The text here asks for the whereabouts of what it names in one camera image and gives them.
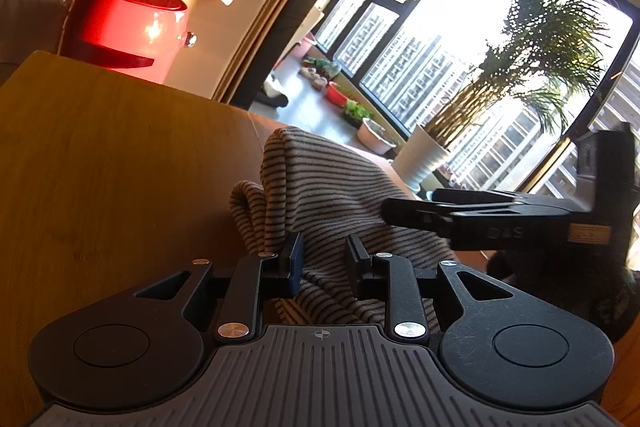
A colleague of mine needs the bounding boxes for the red plastic basin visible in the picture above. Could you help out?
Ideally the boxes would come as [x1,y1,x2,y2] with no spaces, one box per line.
[325,81,349,108]

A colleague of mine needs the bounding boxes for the white ribbed plant pot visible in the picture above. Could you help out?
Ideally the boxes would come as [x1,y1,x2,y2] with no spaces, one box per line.
[391,124,452,194]

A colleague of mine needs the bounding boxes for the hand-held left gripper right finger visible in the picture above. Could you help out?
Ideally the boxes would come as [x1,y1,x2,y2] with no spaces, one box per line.
[346,233,521,342]

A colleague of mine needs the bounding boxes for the green leafy seedlings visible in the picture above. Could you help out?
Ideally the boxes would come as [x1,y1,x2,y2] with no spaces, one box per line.
[342,99,374,128]

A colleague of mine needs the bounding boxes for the white plastic basin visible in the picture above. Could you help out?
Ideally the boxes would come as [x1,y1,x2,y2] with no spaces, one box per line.
[356,117,397,156]

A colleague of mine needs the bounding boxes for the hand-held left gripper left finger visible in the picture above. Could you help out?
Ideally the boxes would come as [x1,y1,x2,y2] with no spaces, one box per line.
[134,231,305,344]

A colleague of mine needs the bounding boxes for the striped grey sweater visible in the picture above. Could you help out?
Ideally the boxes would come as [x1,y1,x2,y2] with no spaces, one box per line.
[229,126,458,328]

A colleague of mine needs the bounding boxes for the small potted plants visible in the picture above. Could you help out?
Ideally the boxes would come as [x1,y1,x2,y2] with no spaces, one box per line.
[299,56,342,84]

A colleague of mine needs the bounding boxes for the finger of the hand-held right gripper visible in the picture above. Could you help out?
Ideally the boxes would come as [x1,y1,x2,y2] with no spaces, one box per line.
[380,197,456,239]
[431,188,523,208]

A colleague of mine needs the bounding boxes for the white cabinet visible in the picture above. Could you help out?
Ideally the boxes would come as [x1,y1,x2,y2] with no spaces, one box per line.
[165,0,277,102]

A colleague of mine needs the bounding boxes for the black window frame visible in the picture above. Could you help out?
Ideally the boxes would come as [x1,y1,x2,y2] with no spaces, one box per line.
[314,0,640,210]

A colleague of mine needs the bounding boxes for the person's right hand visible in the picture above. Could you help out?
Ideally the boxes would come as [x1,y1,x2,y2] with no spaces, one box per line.
[487,251,640,343]

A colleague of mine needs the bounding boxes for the tall palm plant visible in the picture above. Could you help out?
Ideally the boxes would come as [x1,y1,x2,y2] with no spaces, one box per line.
[424,0,627,148]

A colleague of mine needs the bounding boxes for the pink plastic basin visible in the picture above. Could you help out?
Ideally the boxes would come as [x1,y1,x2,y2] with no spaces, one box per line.
[294,34,319,61]

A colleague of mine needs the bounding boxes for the black and white floor object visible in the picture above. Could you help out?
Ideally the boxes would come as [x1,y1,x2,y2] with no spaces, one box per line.
[257,74,292,108]

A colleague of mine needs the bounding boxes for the red plastic bucket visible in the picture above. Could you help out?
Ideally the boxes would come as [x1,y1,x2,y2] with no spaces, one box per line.
[59,0,197,84]

